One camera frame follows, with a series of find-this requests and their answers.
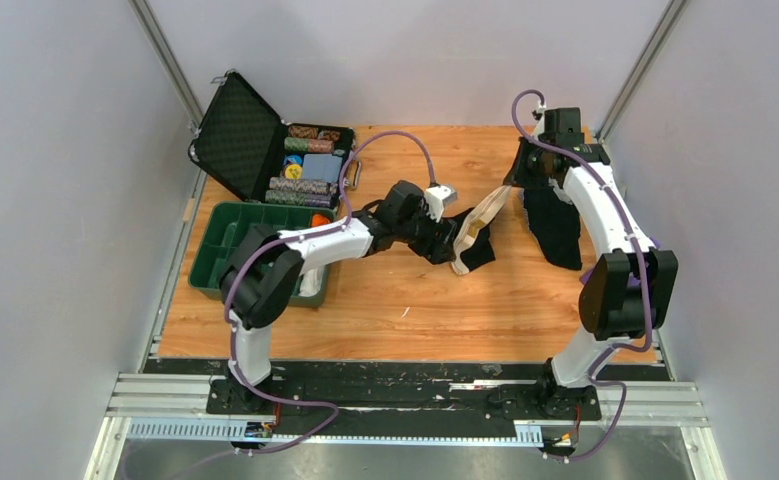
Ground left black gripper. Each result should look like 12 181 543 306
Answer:
394 201 456 265

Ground black underwear white waistband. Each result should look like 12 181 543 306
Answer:
451 185 512 276

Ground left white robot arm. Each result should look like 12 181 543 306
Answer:
219 181 460 413

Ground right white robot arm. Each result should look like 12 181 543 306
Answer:
504 106 678 418

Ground black garment on table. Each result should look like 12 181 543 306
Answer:
522 187 583 271

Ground orange object in tray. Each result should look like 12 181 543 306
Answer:
310 212 334 228

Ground blue card box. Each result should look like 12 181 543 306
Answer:
301 153 343 183

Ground white object in tray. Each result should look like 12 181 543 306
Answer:
298 267 326 297

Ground lower poker chip row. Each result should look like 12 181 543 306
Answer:
264 177 338 208

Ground poker chip row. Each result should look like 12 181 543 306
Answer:
264 177 338 208
284 136 335 154

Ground yellow poker chip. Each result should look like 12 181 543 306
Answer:
284 163 303 180

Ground upper poker chip row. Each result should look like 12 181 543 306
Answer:
284 136 335 154

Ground purple plastic object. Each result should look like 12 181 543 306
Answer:
579 263 641 288

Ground green compartment tray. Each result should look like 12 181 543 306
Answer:
188 202 336 308

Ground black poker chip case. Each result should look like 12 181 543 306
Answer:
187 70 364 212

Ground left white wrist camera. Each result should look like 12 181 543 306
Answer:
424 184 457 222

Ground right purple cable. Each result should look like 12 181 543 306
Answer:
510 88 655 462

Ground purple cable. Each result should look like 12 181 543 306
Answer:
118 129 438 458
510 88 655 462

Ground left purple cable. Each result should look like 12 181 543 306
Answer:
118 129 438 458

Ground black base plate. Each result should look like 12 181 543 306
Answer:
203 360 671 439

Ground aluminium frame rails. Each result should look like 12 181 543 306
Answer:
86 359 726 479

